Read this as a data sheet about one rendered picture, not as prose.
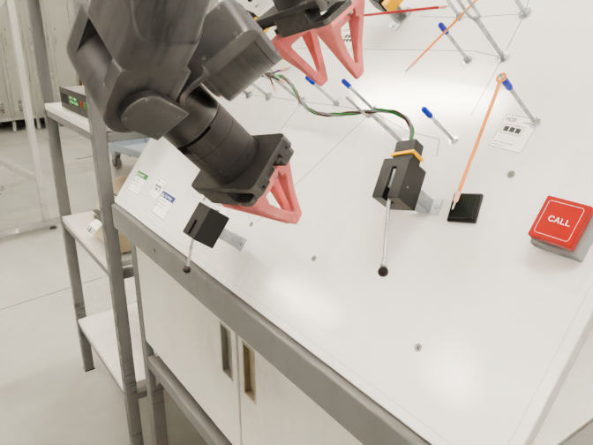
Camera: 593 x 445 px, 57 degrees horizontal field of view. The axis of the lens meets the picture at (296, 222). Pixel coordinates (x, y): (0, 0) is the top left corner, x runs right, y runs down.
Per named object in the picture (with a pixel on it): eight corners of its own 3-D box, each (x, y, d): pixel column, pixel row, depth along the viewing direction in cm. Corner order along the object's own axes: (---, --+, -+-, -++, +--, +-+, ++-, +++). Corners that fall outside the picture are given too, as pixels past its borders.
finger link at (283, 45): (326, 71, 67) (290, -1, 63) (371, 61, 62) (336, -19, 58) (294, 101, 64) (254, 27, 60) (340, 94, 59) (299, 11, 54)
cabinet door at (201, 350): (240, 455, 116) (233, 313, 104) (145, 341, 158) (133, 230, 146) (247, 451, 117) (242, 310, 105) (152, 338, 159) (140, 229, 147)
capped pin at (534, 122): (529, 130, 69) (494, 81, 62) (528, 120, 70) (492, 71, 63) (542, 124, 68) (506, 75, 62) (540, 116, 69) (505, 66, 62)
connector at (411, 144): (397, 179, 73) (389, 172, 72) (404, 147, 74) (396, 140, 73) (416, 177, 71) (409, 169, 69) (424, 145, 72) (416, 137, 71)
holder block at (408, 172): (388, 209, 73) (371, 197, 70) (400, 172, 74) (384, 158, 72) (415, 211, 70) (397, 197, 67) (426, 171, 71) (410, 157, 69)
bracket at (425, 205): (409, 214, 77) (390, 199, 74) (415, 199, 77) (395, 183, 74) (439, 215, 73) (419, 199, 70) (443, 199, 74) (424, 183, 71)
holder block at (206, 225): (207, 280, 102) (164, 261, 96) (239, 223, 103) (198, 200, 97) (219, 290, 99) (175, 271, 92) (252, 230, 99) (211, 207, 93)
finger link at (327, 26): (342, 67, 65) (307, -7, 61) (391, 56, 60) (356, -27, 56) (311, 99, 62) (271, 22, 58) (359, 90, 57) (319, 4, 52)
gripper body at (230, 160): (232, 148, 59) (183, 101, 54) (296, 145, 51) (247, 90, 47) (201, 197, 57) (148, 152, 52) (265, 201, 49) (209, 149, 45)
